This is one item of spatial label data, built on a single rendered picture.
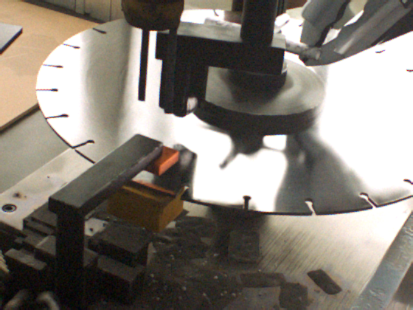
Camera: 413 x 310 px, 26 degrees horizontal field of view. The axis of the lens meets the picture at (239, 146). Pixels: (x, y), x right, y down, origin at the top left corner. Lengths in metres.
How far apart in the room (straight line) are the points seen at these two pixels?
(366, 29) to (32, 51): 0.65
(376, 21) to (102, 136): 0.21
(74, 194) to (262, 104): 0.20
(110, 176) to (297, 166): 0.15
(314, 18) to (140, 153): 0.20
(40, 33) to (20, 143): 0.29
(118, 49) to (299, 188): 0.23
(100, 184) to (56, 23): 0.80
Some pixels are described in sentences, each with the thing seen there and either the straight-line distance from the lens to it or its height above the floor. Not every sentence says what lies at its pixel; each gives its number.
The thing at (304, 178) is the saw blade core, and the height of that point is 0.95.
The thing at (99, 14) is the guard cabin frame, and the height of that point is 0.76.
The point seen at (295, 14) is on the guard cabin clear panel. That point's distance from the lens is 1.18.
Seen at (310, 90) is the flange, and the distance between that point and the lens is 0.68.
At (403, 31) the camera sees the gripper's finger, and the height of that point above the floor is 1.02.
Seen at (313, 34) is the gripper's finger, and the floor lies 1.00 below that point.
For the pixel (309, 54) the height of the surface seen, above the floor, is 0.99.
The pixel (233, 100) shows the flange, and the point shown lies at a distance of 0.65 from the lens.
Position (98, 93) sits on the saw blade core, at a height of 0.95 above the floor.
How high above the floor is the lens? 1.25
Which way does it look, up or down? 30 degrees down
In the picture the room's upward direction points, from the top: 8 degrees clockwise
